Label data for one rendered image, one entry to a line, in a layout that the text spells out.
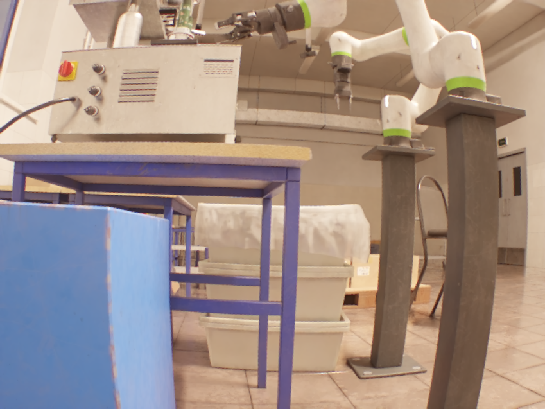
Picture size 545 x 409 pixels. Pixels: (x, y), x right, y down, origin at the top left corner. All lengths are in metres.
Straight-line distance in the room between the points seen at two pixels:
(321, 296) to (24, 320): 1.45
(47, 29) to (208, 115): 3.02
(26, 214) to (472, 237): 0.99
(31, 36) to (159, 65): 2.95
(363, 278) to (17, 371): 3.35
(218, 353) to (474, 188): 1.21
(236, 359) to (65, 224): 1.48
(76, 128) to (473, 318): 1.11
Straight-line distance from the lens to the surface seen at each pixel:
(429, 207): 2.88
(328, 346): 1.80
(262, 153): 0.88
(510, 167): 8.60
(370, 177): 12.10
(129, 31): 1.16
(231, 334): 1.79
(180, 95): 1.04
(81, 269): 0.41
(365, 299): 3.50
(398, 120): 1.84
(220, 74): 1.05
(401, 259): 1.79
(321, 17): 1.18
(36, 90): 3.67
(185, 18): 1.18
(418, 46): 1.39
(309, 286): 1.75
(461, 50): 1.24
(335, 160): 11.88
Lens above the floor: 0.59
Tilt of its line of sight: 4 degrees up
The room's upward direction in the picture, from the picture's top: 2 degrees clockwise
